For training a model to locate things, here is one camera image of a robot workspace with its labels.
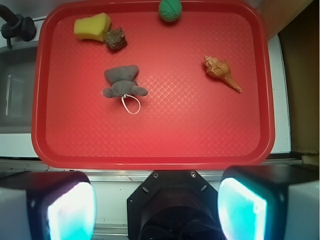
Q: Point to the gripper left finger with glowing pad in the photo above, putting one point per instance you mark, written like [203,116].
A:
[47,206]

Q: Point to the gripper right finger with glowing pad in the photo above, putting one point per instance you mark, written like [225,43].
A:
[270,202]

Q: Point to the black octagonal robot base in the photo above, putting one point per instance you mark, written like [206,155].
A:
[174,205]

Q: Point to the green textured ball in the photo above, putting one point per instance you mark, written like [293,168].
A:
[170,10]

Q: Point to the orange conch shell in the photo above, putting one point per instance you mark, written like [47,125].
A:
[220,70]

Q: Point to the red plastic tray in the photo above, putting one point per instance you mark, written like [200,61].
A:
[188,120]

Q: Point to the grey plush toy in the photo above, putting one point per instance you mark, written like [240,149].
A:
[124,85]

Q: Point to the brown rock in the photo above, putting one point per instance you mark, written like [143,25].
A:
[115,39]

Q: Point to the yellow sponge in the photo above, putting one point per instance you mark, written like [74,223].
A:
[92,28]

